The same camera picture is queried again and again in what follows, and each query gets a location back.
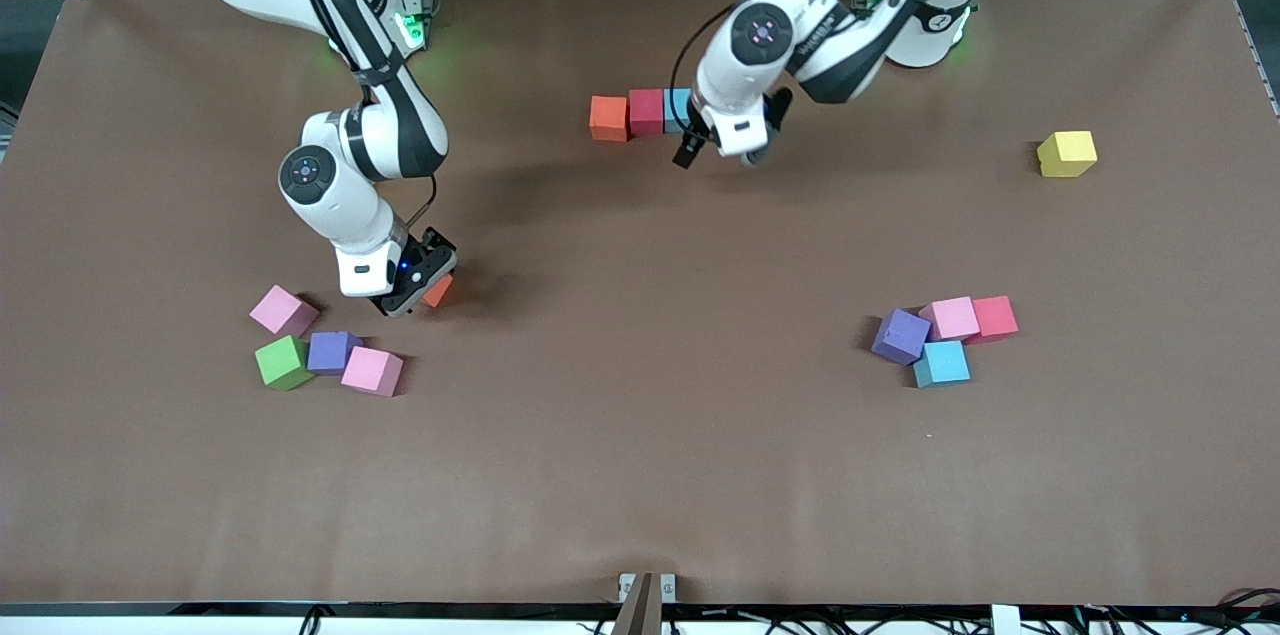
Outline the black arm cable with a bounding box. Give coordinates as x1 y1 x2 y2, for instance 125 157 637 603
400 175 439 231
668 0 741 106

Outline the purple foam cube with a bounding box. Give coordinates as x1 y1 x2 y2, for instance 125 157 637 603
307 331 363 376
870 308 932 366

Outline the green foam cube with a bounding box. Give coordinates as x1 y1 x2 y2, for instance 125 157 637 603
254 335 315 391

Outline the yellow foam cube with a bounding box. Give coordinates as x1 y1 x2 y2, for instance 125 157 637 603
1037 131 1098 178

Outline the pink foam cube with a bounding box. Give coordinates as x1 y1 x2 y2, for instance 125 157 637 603
249 285 321 339
340 346 404 398
919 296 981 343

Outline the brown table mat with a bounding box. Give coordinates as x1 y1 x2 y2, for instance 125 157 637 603
0 0 1280 606

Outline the red foam cube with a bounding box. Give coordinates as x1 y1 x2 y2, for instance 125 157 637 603
628 89 667 137
968 295 1020 344

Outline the metal bracket with pole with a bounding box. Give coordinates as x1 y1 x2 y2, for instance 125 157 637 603
612 571 678 635

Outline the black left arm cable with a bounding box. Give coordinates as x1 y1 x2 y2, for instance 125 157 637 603
668 0 741 106

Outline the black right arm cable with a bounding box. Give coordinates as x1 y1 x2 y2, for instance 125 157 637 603
400 175 439 231

